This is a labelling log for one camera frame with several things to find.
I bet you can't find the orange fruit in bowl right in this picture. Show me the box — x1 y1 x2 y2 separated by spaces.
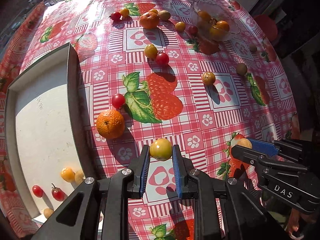
216 21 230 32

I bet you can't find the red stool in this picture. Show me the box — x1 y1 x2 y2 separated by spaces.
254 15 278 42

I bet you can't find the red tomato with stem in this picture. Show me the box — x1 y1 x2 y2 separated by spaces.
51 184 65 202

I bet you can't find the brown longan fruit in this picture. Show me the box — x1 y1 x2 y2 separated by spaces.
236 63 247 76

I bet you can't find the yellow cherry tomato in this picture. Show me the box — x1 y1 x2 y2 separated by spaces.
149 138 172 161

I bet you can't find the small brown longan far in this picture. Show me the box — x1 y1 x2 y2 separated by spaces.
249 44 258 53

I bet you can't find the white cardboard tray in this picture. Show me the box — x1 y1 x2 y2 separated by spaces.
4 43 97 219

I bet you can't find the near mandarin orange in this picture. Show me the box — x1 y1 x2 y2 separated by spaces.
96 109 125 139

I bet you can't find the orange fruit in bowl left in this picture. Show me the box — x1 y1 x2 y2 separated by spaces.
197 10 212 22

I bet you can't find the mandarin orange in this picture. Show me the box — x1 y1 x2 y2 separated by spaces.
139 12 160 29
96 109 125 139

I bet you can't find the yellow tomato in tray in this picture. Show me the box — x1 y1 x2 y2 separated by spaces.
60 167 75 183

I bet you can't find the orange fruit in bowl front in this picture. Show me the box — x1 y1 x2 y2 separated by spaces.
209 26 225 41

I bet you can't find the red tomato in tray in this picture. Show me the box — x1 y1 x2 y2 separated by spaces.
32 185 43 198

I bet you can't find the pale fruit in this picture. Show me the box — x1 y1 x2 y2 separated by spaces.
236 138 253 149

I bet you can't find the red cherry tomato mid table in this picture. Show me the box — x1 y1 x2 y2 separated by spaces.
155 53 169 66

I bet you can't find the orange-yellow tomato with calyx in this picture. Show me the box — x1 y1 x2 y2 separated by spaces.
201 72 216 86

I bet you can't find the red tomato far left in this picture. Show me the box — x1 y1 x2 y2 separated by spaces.
110 11 121 22

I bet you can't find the yellow tomato mid table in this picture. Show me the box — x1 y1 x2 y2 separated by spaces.
144 43 158 60

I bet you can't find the red tomato near bowl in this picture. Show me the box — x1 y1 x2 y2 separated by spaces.
188 25 199 37

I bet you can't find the yellow tomato near bowl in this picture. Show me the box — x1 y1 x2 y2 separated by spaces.
175 22 186 32

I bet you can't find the strawberry pattern tablecloth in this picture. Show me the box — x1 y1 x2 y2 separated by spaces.
0 0 301 240

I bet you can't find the pale longan in tray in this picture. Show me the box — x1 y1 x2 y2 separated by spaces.
74 170 86 185

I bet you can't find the red cherry tomato by mandarin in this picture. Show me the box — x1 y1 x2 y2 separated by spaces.
111 93 126 109

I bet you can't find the orange fruit in bowl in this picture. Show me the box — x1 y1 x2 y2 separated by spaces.
209 26 225 41
197 10 212 22
216 21 230 32

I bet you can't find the yellow tomato far left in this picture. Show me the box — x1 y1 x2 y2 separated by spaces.
119 8 130 18

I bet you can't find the glass fruit bowl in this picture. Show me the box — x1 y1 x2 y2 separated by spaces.
189 2 240 42

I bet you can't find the far mandarin orange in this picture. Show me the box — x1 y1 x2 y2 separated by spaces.
139 12 160 29

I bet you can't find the pale longan tray corner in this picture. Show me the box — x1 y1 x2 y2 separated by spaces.
43 208 54 219

